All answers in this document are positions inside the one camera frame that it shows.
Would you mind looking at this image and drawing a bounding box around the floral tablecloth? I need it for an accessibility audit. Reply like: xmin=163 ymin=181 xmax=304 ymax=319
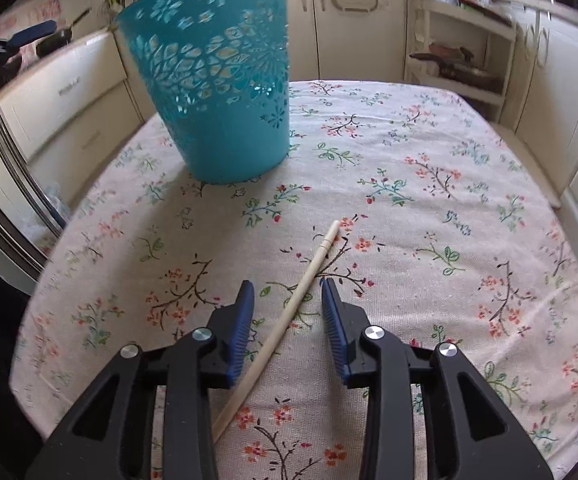
xmin=9 ymin=79 xmax=578 ymax=480

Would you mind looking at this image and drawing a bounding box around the black frying pan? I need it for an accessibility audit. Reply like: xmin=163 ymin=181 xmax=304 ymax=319
xmin=36 ymin=6 xmax=91 ymax=58

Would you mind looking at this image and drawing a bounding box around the turquoise perforated plastic basket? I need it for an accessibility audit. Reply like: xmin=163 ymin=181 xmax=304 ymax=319
xmin=118 ymin=0 xmax=290 ymax=184

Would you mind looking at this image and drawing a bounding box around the white tiered storage rack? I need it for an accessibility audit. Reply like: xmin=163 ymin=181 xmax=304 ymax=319
xmin=405 ymin=0 xmax=518 ymax=122

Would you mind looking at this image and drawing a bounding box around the wooden chopstick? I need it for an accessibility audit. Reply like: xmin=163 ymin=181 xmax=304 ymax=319
xmin=212 ymin=220 xmax=340 ymax=443

